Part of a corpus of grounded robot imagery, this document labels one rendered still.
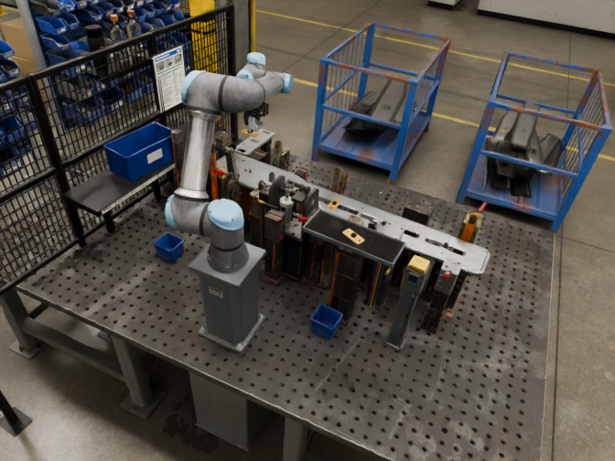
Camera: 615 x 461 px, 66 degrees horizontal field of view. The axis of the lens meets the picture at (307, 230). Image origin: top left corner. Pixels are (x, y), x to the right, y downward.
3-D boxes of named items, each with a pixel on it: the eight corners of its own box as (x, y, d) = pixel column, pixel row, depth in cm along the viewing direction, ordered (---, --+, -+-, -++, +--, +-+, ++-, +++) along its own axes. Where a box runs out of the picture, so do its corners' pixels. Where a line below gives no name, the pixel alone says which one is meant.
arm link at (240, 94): (256, 83, 145) (295, 69, 188) (222, 78, 147) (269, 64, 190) (253, 121, 150) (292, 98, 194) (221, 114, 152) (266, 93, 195)
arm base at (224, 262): (235, 278, 164) (234, 257, 158) (199, 263, 168) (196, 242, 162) (256, 251, 175) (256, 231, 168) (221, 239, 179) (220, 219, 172)
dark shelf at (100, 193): (227, 133, 261) (227, 128, 259) (99, 218, 199) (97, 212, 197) (195, 122, 268) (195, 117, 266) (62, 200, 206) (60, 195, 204)
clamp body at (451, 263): (444, 319, 208) (468, 261, 185) (436, 337, 200) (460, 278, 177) (424, 311, 211) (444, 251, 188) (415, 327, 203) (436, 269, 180)
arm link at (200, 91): (199, 240, 157) (225, 71, 147) (158, 230, 159) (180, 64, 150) (213, 234, 169) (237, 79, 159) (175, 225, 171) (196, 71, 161)
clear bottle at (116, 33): (132, 59, 221) (124, 15, 208) (122, 64, 216) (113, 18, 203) (122, 57, 223) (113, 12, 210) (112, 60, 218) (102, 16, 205)
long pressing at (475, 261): (492, 248, 203) (494, 245, 202) (480, 280, 187) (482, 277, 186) (231, 151, 249) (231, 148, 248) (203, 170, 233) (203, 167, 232)
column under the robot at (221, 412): (248, 452, 227) (245, 375, 185) (194, 424, 236) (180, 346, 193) (276, 400, 249) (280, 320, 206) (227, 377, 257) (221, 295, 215)
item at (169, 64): (188, 100, 256) (183, 42, 236) (160, 115, 240) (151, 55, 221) (186, 99, 257) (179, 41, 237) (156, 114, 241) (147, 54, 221)
